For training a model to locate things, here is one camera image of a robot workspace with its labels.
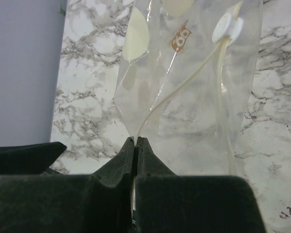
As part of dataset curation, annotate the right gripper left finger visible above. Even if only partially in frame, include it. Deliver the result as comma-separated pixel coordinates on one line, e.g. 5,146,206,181
0,138,134,233

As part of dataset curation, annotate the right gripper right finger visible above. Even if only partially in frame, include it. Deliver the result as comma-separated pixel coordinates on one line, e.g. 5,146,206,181
135,137,266,233

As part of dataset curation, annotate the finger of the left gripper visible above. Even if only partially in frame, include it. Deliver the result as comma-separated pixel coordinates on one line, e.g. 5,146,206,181
0,142,67,175

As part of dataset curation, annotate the clear polka dot zip bag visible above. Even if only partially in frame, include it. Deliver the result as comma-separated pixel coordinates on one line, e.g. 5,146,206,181
114,0,263,175

